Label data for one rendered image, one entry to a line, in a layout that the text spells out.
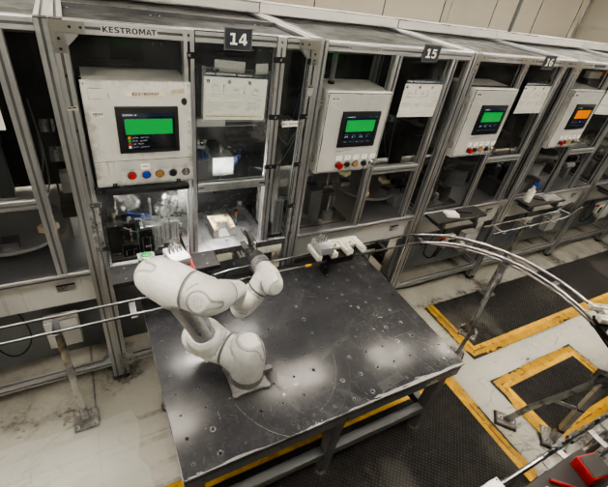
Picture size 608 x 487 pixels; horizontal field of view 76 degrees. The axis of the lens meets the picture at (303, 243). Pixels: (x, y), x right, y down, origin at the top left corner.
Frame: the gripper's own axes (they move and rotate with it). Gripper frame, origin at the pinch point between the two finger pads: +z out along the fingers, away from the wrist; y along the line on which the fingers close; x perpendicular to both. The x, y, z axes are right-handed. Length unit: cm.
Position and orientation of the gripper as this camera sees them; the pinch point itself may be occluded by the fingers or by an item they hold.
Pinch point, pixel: (244, 237)
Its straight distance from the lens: 202.6
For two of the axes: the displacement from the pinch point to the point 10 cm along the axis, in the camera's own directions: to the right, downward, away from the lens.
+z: -4.5, -5.7, 6.9
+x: -8.8, 1.6, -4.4
